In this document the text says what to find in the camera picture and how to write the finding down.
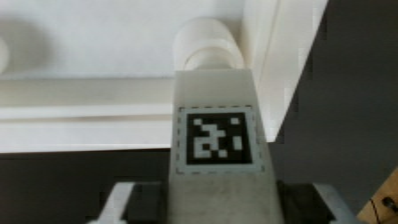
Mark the white table leg with tag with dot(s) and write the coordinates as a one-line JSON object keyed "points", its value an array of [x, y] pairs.
{"points": [[222, 189]]}

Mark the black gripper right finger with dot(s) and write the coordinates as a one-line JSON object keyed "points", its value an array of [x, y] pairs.
{"points": [[313, 205]]}

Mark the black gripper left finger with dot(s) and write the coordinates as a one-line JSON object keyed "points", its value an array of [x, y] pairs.
{"points": [[134, 204]]}

